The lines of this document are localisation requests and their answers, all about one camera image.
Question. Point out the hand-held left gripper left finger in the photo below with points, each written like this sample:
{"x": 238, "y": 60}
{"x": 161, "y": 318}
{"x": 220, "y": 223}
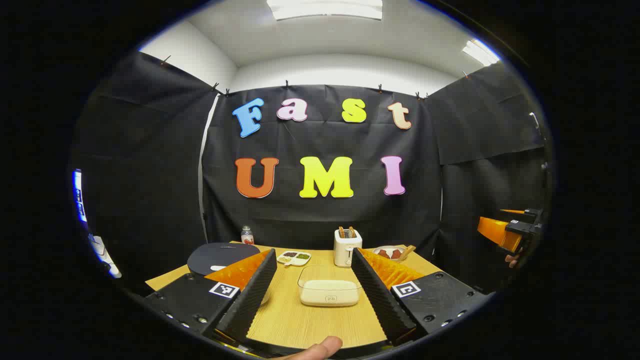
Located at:
{"x": 252, "y": 295}

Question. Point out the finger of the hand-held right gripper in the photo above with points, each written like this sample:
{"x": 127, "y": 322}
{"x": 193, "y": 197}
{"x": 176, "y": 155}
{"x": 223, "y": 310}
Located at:
{"x": 515, "y": 212}
{"x": 497, "y": 232}

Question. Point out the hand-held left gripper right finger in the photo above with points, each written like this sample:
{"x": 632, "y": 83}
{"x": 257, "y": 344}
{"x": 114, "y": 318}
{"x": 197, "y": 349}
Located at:
{"x": 380, "y": 300}

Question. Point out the dark lidded silver rice cooker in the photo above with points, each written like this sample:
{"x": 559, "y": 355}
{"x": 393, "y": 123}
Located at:
{"x": 220, "y": 255}

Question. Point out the brown meat piece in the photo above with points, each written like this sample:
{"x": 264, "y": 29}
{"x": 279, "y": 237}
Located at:
{"x": 396, "y": 254}
{"x": 384, "y": 253}

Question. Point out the white round plate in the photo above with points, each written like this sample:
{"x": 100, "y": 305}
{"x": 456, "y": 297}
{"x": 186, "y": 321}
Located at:
{"x": 385, "y": 247}

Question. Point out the white divided sauce dish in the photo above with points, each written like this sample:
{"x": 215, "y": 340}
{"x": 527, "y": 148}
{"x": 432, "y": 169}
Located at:
{"x": 294, "y": 257}

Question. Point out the clear plastic food container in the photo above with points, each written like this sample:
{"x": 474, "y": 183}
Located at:
{"x": 327, "y": 280}

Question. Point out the small red label bottle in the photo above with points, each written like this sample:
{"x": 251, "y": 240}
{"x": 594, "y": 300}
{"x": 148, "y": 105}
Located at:
{"x": 247, "y": 235}

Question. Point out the white toaster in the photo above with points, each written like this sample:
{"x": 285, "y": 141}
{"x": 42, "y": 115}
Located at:
{"x": 345, "y": 250}

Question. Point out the black backdrop cloth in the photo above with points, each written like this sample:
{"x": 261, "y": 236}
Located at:
{"x": 325, "y": 215}

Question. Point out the white side desk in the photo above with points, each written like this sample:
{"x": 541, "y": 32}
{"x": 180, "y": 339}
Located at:
{"x": 102, "y": 252}

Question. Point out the small ceiling light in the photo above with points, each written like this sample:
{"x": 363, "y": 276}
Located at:
{"x": 480, "y": 52}

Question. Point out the computer monitor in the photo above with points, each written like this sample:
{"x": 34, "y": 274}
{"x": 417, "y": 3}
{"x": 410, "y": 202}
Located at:
{"x": 79, "y": 197}

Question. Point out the long ceiling light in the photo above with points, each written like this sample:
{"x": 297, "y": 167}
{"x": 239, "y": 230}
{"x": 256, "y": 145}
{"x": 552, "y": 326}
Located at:
{"x": 325, "y": 9}

